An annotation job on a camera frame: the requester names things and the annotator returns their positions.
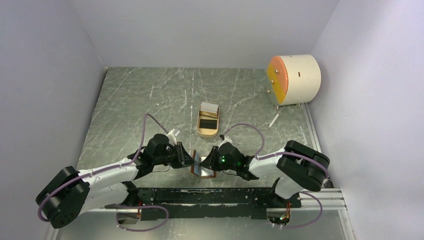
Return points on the white pen on table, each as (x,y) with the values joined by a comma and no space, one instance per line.
(272,122)

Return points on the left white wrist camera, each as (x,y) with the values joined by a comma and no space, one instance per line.
(172,134)

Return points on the cream cylindrical cabinet orange door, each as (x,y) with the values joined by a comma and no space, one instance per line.
(292,79)

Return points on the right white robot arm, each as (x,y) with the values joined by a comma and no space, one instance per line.
(298,166)

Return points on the brown leather card holder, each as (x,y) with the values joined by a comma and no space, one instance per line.
(198,170)

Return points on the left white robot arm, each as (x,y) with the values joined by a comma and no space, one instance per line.
(73,192)

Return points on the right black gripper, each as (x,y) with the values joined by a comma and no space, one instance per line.
(210,161)

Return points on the stack of white cards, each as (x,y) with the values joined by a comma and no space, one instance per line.
(209,107)

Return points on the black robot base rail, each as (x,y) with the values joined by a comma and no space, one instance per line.
(192,203)

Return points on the beige oval card tray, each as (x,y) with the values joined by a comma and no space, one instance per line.
(205,133)

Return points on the black card divider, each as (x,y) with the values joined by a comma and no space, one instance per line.
(209,124)

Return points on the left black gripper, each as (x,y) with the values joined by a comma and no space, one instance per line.
(183,158)

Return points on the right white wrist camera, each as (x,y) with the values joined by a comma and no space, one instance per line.
(225,139)

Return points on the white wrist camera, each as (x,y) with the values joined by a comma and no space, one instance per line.
(172,134)
(225,139)

